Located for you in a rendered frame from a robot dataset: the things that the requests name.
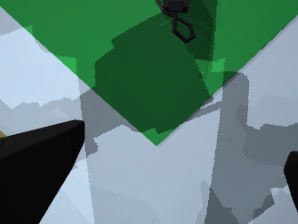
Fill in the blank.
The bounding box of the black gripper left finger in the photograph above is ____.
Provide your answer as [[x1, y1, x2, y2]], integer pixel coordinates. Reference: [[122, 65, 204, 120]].
[[0, 120, 85, 224]]

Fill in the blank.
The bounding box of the green circuit board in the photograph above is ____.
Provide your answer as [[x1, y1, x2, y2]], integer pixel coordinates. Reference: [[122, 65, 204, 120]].
[[0, 0, 298, 147]]

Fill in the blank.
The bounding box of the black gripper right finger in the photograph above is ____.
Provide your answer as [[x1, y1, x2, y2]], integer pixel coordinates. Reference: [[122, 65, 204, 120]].
[[283, 151, 298, 212]]

